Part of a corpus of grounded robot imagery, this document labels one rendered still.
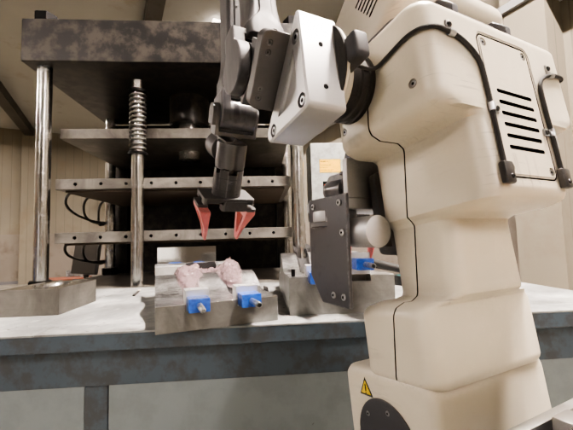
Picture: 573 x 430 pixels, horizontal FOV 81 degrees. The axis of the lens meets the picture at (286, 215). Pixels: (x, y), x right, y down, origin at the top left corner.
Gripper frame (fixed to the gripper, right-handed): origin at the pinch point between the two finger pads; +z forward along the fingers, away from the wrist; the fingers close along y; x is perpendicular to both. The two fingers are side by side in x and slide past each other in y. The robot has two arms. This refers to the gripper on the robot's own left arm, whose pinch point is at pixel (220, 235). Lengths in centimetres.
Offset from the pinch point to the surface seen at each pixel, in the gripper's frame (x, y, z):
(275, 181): -80, -51, 10
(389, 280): 11.7, -40.0, 7.7
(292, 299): 4.9, -18.1, 15.3
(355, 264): 8.3, -31.3, 4.7
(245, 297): 7.3, -4.8, 11.2
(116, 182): -108, 18, 23
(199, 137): -106, -18, -2
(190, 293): 2.1, 5.6, 12.4
